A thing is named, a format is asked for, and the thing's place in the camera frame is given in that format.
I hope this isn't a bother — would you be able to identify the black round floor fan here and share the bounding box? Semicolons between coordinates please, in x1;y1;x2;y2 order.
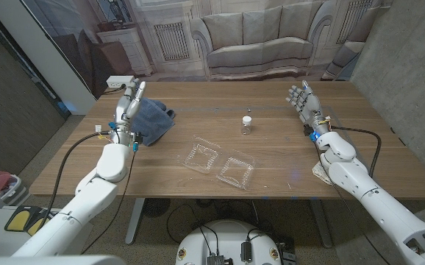
142;198;171;218

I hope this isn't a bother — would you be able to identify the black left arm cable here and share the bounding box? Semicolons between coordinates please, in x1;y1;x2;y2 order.
37;130;113;231

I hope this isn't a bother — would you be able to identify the clear plastic clamshell container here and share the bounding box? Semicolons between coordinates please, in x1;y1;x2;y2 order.
177;135;256;191

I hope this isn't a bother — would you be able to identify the black floor cable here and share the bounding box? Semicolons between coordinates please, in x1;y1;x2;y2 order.
166;202;221;255

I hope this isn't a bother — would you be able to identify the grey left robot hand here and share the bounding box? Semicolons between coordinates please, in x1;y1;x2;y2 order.
109;77;148;146

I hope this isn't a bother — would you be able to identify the printed sofa room backdrop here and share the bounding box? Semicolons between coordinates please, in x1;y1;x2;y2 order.
21;0;393;100

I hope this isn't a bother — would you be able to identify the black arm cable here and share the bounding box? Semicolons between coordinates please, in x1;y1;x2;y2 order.
329;125;382;177
37;130;113;231

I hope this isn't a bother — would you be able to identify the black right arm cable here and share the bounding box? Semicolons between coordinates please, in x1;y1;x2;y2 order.
329;125;382;177

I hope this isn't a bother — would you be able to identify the yellow black foot pedal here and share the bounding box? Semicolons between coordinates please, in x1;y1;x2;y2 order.
4;205;57;236

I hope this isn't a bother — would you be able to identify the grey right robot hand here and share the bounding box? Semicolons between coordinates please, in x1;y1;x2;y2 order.
285;79;332;137

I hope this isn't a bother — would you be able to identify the blue folded towel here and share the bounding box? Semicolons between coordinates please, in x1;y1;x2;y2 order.
130;97;176;147

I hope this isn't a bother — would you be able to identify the small clear bottle white cap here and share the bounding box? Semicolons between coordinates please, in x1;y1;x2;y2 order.
241;116;253;136

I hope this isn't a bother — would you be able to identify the white power strip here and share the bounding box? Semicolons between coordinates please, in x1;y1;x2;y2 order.
105;75;135;89

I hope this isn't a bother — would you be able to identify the crumpled white paper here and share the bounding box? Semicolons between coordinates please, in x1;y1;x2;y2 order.
311;161;333;186

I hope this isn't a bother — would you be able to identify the grey table leg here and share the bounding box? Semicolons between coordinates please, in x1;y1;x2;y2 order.
125;197;146;245
310;198;333;249

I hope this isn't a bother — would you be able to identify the white robot torso base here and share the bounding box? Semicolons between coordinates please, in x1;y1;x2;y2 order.
175;219;282;265

